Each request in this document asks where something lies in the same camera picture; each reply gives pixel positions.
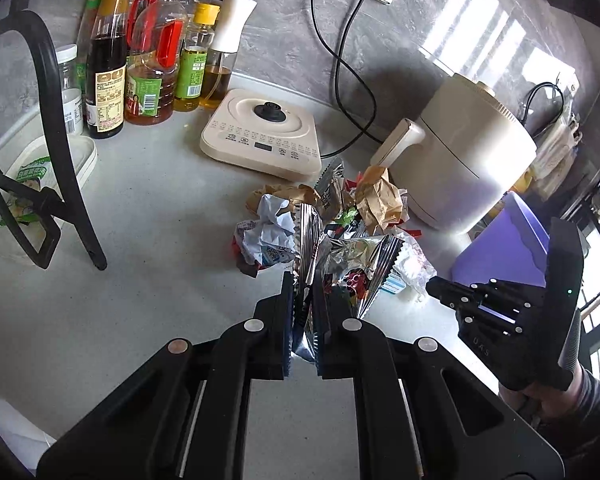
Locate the silver foil snack wrapper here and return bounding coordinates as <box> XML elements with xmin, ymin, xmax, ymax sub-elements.
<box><xmin>291</xmin><ymin>204</ymin><xmax>403</xmax><ymax>364</ymax></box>

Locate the purple plastic trash bin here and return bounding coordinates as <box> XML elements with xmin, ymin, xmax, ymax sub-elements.
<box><xmin>451</xmin><ymin>192</ymin><xmax>550</xmax><ymax>287</ymax></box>

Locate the person's right hand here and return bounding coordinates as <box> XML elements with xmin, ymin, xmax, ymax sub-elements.
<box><xmin>498</xmin><ymin>363</ymin><xmax>583</xmax><ymax>419</ymax></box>

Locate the crumpled white blue wrapper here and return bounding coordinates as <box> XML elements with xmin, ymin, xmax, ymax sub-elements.
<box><xmin>234</xmin><ymin>194</ymin><xmax>296</xmax><ymax>269</ymax></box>

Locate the cream air fryer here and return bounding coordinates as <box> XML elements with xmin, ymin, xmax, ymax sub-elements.
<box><xmin>370</xmin><ymin>74</ymin><xmax>536</xmax><ymax>233</ymax></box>

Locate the crumpled brown paper bag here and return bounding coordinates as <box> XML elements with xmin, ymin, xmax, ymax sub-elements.
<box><xmin>354</xmin><ymin>166</ymin><xmax>408</xmax><ymax>235</ymax></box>

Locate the black dish rack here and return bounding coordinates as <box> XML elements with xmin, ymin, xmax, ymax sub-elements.
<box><xmin>0</xmin><ymin>8</ymin><xmax>108</xmax><ymax>272</ymax></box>

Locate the white plastic tray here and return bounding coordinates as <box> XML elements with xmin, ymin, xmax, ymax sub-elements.
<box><xmin>0</xmin><ymin>136</ymin><xmax>97</xmax><ymax>266</ymax></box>

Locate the cream induction cooker base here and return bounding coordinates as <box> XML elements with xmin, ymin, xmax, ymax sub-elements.
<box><xmin>200</xmin><ymin>89</ymin><xmax>322</xmax><ymax>182</ymax></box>

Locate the dark soy sauce bottle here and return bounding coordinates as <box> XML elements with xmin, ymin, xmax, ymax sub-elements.
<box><xmin>84</xmin><ymin>0</ymin><xmax>130</xmax><ymax>139</ymax></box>

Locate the yellow-cap green-label bottle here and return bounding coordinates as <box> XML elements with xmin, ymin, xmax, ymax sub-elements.
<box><xmin>173</xmin><ymin>2</ymin><xmax>221</xmax><ymax>112</ymax></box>

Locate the white-lid glass jar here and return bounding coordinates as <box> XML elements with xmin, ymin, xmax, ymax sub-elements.
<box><xmin>56</xmin><ymin>44</ymin><xmax>84</xmax><ymax>136</ymax></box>

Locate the white-top oil sprayer bottle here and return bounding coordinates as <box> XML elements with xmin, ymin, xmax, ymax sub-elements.
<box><xmin>199</xmin><ymin>0</ymin><xmax>257</xmax><ymax>110</ymax></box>

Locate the black power cable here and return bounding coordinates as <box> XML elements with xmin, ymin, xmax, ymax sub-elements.
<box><xmin>308</xmin><ymin>0</ymin><xmax>384</xmax><ymax>158</ymax></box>

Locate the red-handled cooking oil bottle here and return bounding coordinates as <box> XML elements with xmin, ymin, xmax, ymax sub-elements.
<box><xmin>124</xmin><ymin>0</ymin><xmax>187</xmax><ymax>126</ymax></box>

